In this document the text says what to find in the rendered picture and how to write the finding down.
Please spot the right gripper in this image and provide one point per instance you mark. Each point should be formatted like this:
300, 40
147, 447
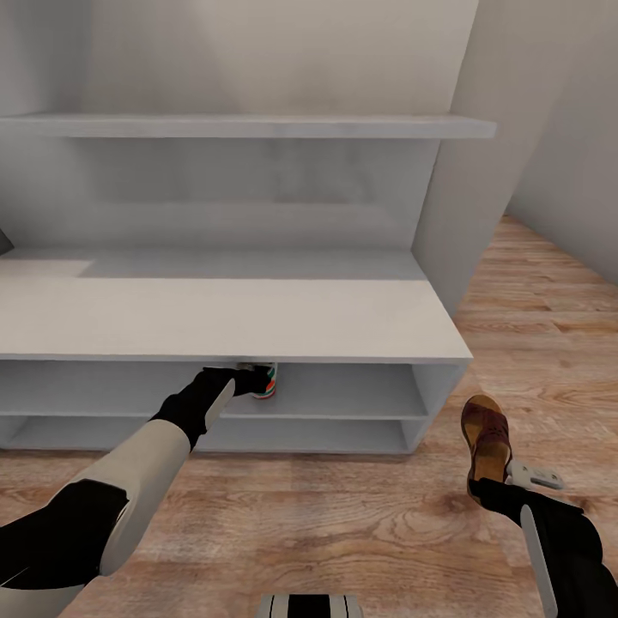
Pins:
496, 496

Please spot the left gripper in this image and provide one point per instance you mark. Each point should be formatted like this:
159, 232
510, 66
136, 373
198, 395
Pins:
254, 381

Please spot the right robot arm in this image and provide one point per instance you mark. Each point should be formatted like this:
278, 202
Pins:
564, 546

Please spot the gym shoe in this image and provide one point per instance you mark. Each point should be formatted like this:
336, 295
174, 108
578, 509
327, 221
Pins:
271, 386

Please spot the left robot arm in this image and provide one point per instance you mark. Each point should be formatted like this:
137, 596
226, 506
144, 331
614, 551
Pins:
93, 524

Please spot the sandal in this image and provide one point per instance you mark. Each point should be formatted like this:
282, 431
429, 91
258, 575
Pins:
486, 431

